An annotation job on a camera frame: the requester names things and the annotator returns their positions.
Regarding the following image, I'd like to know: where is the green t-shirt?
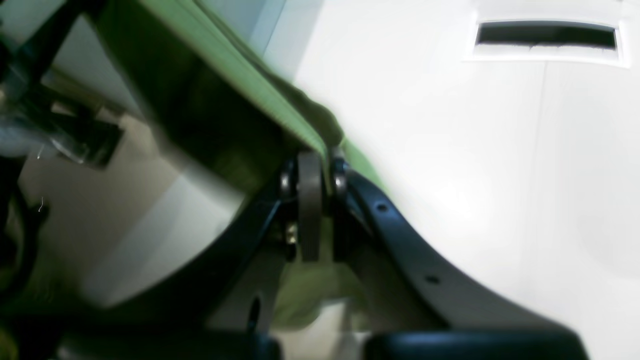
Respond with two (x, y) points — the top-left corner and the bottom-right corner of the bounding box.
(91, 0), (383, 333)

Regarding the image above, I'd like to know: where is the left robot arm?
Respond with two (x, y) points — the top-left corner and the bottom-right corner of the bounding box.
(1, 0), (124, 303)

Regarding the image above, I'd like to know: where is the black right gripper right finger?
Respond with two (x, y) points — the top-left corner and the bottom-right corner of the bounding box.
(330, 155), (588, 360)

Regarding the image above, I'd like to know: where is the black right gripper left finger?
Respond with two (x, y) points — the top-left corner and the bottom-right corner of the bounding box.
(54, 152), (323, 360)

